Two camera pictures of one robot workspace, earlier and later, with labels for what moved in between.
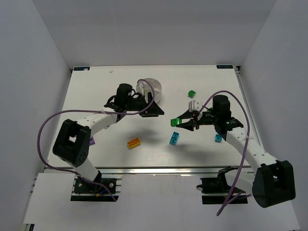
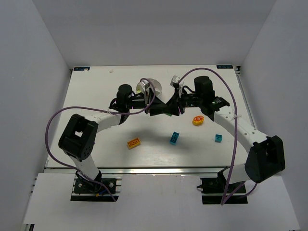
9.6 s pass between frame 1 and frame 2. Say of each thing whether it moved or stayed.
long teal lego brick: stayed
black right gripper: moved
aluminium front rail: stayed
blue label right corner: stayed
